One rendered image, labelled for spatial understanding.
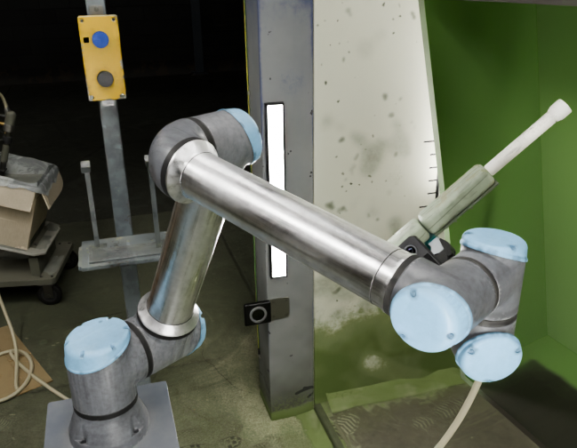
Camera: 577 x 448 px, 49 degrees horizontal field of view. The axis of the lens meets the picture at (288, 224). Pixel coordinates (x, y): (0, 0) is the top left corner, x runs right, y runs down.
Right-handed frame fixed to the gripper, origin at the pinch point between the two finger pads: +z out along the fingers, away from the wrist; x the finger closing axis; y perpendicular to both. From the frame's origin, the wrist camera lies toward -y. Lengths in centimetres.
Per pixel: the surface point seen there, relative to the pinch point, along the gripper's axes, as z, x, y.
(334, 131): 98, -5, -2
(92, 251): 86, -89, -36
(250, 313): 87, -73, 21
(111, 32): 96, -30, -76
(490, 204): 55, 14, 35
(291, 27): 95, 9, -36
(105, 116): 100, -54, -61
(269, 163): 90, -27, -12
